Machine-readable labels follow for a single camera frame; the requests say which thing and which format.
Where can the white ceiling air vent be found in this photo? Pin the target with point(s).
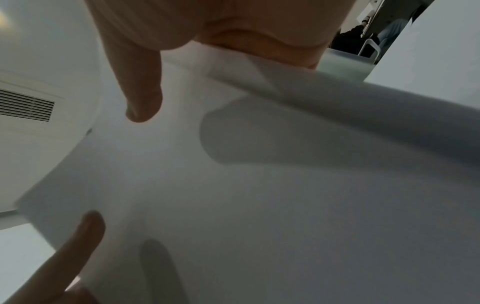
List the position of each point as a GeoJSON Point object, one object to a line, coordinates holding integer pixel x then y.
{"type": "Point", "coordinates": [26, 104]}

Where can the white office chair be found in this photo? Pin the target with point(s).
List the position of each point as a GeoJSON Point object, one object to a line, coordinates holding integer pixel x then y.
{"type": "Point", "coordinates": [369, 44]}

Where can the frosted glass door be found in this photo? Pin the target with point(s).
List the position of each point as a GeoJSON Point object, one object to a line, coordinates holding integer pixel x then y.
{"type": "Point", "coordinates": [345, 65]}

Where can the person's right hand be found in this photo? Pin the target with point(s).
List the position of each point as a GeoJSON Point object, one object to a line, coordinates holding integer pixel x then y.
{"type": "Point", "coordinates": [225, 20]}

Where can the white paper stack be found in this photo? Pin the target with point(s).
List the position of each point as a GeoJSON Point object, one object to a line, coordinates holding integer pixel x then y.
{"type": "Point", "coordinates": [262, 207]}

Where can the person's left hand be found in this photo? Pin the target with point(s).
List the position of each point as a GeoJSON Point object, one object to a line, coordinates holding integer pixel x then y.
{"type": "Point", "coordinates": [63, 261]}

